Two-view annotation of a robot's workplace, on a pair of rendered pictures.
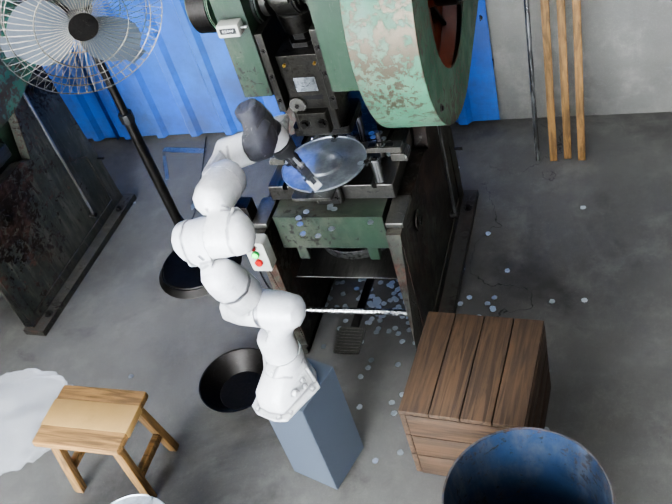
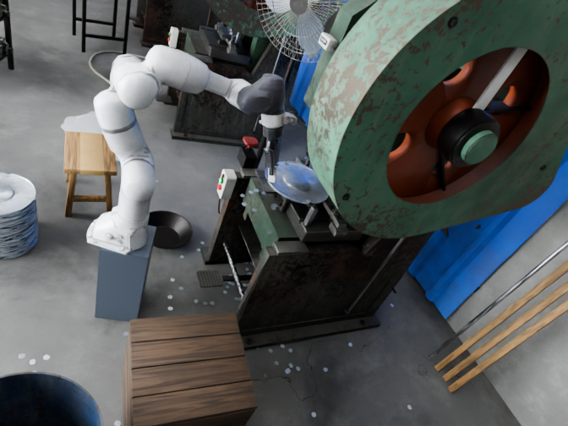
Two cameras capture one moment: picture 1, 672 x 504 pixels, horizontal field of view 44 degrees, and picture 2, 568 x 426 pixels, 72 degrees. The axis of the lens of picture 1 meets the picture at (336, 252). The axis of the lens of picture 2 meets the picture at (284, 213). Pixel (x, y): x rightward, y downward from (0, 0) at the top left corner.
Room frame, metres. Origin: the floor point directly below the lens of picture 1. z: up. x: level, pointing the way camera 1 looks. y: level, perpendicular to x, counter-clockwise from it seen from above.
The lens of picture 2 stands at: (0.97, -0.69, 1.66)
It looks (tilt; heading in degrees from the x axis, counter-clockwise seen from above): 37 degrees down; 26
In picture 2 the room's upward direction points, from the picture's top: 24 degrees clockwise
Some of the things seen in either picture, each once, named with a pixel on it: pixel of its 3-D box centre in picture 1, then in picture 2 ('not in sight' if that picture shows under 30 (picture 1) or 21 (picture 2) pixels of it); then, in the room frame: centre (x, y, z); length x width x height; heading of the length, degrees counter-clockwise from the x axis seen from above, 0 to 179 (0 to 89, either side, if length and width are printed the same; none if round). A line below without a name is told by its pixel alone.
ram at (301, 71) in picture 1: (311, 83); not in sight; (2.31, -0.09, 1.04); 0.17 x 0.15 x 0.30; 153
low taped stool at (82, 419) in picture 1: (109, 443); (90, 175); (1.91, 0.97, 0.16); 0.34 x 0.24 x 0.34; 63
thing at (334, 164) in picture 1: (324, 163); (297, 181); (2.24, -0.05, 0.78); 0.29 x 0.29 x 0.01
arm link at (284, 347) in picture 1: (281, 325); (136, 193); (1.65, 0.21, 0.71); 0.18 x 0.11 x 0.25; 58
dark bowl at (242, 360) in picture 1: (239, 384); (164, 232); (2.09, 0.50, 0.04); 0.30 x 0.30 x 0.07
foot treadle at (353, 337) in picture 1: (364, 296); (253, 277); (2.23, -0.05, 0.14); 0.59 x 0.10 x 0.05; 153
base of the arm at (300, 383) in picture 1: (280, 376); (120, 222); (1.64, 0.27, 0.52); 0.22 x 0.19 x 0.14; 136
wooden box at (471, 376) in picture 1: (479, 397); (183, 385); (1.59, -0.29, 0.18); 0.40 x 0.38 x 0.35; 149
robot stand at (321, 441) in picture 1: (312, 421); (124, 273); (1.67, 0.25, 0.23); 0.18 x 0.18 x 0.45; 46
